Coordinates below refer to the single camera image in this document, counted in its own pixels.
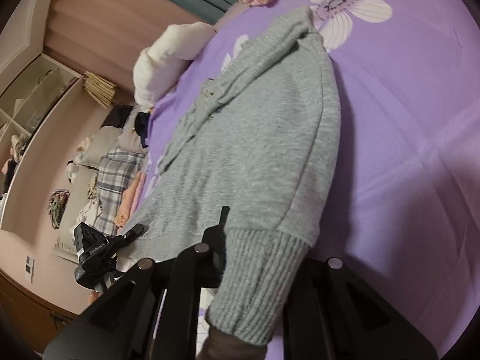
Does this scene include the dark navy garment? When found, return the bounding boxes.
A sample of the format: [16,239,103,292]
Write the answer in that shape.
[134,112,151,149]

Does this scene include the white plush duck toy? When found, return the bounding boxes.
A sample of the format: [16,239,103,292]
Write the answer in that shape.
[133,22,216,110]

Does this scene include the grey New York sweatshirt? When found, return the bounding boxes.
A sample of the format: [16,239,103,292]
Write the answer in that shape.
[119,6,341,346]

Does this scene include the beige pillow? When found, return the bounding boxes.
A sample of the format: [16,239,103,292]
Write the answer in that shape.
[73,126,122,170]

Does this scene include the plaid grey pillow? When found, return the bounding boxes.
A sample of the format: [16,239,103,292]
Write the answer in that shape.
[93,148,145,236]

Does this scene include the folded orange pink clothes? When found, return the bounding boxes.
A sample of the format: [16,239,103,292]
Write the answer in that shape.
[114,172,146,228]

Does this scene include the white shelf unit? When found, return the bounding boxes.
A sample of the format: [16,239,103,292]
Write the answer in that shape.
[0,53,84,196]

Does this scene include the purple floral bed sheet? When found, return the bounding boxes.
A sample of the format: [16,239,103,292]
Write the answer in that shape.
[150,0,479,356]

